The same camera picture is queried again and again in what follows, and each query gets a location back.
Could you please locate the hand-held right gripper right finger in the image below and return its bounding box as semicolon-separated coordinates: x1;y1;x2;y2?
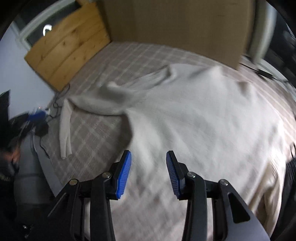
166;150;271;241

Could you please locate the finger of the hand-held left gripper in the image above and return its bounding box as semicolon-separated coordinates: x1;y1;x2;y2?
26;111;47;122

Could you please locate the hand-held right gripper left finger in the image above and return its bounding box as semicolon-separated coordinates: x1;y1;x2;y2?
35;150;132;241

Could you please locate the white knit sweater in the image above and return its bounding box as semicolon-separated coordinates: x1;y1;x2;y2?
59;63;293;241

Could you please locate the person's left hand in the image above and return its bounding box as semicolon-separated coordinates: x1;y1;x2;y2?
7;148;21;164

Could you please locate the black power adapter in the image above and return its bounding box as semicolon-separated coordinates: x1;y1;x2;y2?
35;123;49;138

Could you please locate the person's grey pants leg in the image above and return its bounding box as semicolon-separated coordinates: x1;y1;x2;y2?
14;134;57;205

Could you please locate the wooden headboard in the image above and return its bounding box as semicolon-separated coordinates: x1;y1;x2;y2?
24;2;111;92

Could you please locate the large tan board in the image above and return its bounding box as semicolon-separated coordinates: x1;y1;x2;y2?
97;0;256;70

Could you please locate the black cable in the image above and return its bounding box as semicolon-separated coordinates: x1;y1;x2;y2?
51;83;71;118

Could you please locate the window with white frame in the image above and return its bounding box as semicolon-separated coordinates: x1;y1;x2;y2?
14;0;86;50

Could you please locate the white door frame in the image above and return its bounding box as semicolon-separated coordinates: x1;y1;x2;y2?
248;5;278;66

